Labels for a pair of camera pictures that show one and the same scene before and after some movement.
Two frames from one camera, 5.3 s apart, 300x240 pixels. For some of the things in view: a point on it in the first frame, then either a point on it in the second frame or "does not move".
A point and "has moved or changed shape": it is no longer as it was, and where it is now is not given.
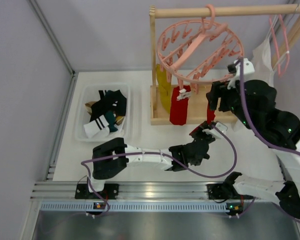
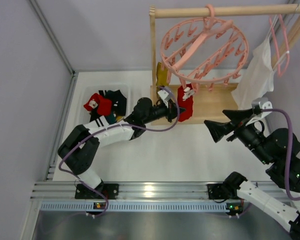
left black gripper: [200, 133] to [170, 113]
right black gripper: [215, 95] to [234, 129]
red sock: [178, 110] has moved or changed shape
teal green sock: [111, 120] does not move
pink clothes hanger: [281, 74] does not move
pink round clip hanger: [199, 51] does not move
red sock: [210, 116] to [104, 106]
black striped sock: [112, 101] does not move
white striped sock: [98, 128] does not move
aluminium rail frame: [53, 190] does not move
